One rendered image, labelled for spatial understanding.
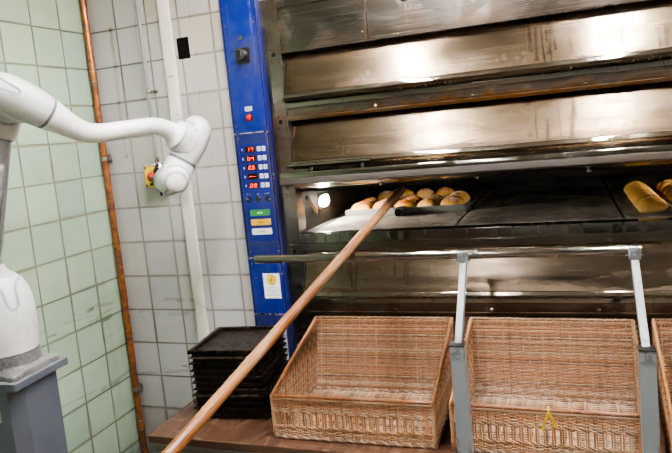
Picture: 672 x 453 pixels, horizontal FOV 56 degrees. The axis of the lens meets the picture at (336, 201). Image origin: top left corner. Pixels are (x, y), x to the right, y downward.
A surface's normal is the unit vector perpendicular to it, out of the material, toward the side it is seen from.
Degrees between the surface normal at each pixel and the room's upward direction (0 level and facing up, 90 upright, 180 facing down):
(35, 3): 90
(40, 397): 90
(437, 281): 70
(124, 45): 90
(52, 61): 90
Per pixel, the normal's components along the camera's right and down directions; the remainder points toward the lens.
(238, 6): -0.33, 0.14
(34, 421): 0.96, -0.06
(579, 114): -0.35, -0.21
